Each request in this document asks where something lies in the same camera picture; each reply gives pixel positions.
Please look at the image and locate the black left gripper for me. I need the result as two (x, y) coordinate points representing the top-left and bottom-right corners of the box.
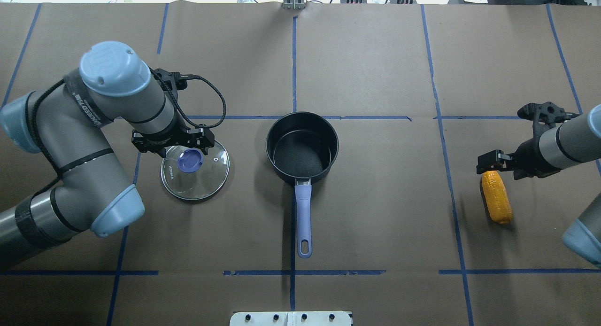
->
(131, 127), (216, 158)

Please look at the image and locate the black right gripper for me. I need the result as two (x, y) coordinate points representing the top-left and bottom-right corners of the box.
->
(476, 138), (557, 180)

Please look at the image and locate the glass lid blue knob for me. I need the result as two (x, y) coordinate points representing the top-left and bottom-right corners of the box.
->
(161, 141), (230, 201)

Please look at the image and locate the yellow corn cob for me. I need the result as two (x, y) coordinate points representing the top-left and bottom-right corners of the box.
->
(480, 171), (513, 224)

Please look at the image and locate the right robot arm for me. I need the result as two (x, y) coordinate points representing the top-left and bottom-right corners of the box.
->
(455, 103), (600, 272)

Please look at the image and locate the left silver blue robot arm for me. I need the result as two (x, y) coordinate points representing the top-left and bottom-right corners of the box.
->
(0, 41), (215, 271)

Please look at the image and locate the dark blue saucepan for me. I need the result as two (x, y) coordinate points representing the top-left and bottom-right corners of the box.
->
(266, 111), (339, 259)

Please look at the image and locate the right arm camera mount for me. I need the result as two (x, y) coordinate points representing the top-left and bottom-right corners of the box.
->
(517, 102), (580, 138)

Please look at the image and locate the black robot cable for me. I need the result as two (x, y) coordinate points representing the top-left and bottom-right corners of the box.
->
(155, 72), (227, 129)

